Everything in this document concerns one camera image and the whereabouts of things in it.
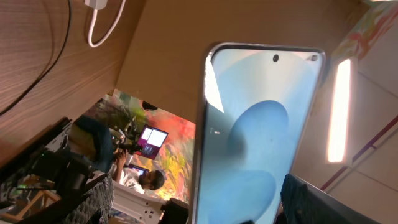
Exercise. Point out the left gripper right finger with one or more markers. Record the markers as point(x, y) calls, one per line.
point(303, 203)

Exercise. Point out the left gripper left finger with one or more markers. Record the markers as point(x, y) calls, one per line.
point(91, 204)

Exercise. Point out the blue screen smartphone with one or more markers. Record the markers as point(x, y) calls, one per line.
point(254, 106)

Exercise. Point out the person at desk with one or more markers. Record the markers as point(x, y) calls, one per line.
point(130, 178)

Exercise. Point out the ceiling light panel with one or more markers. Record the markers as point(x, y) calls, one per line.
point(344, 87)

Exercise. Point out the laptop with bright screen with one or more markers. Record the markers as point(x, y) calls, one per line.
point(150, 141)

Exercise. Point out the white power strip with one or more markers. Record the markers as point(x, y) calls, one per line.
point(96, 4)

